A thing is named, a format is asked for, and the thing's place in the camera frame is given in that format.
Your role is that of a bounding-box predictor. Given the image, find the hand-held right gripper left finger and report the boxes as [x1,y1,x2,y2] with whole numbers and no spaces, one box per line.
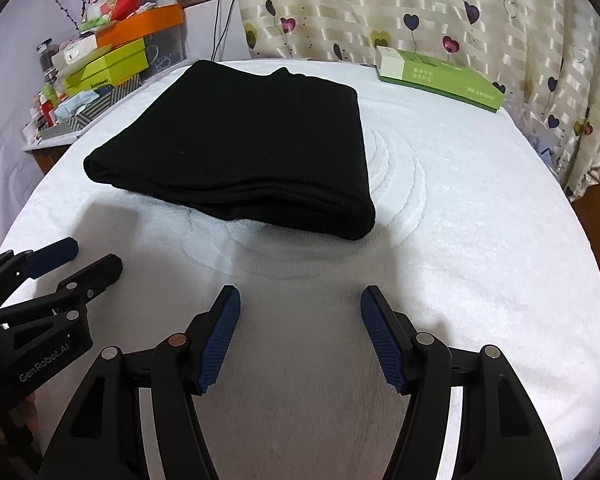
[37,285,242,480]

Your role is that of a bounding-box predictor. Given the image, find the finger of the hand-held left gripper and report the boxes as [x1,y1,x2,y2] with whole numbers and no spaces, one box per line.
[0,254,124,332]
[0,237,79,307]

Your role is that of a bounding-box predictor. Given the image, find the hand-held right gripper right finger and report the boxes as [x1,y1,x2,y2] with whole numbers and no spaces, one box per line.
[360,285,563,480]

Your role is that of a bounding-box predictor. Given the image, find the black pants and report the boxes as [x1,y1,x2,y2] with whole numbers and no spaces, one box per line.
[83,60,377,242]

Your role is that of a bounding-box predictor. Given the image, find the person's left hand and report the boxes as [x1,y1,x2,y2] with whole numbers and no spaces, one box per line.
[19,395,37,432]

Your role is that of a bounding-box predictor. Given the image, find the grey striped box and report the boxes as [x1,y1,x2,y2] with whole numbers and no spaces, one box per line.
[39,82,143,142]

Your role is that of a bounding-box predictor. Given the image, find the white textured towel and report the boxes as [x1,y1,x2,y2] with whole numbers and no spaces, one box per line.
[0,57,600,480]

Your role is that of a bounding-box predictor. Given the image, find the dark jar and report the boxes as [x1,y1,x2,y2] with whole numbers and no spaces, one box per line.
[35,40,62,87]

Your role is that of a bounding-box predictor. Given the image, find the lime green shoe box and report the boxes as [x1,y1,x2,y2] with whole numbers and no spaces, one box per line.
[61,38,149,97]

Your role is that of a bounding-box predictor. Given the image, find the small white box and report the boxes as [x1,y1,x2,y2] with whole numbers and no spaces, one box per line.
[51,42,114,67]

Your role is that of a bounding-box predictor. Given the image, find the clear storage box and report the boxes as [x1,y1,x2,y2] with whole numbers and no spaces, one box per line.
[142,25,187,78]

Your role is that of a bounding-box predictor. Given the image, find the orange box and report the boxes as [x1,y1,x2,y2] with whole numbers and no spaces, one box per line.
[95,4,186,51]

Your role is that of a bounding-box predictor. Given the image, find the flat green and white box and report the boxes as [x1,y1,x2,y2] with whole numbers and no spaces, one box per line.
[376,46,506,113]

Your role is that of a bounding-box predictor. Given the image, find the cream curtain with heart print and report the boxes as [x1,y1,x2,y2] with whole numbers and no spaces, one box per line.
[230,0,600,203]

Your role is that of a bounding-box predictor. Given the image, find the black cable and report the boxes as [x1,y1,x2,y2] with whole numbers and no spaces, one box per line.
[211,0,237,62]

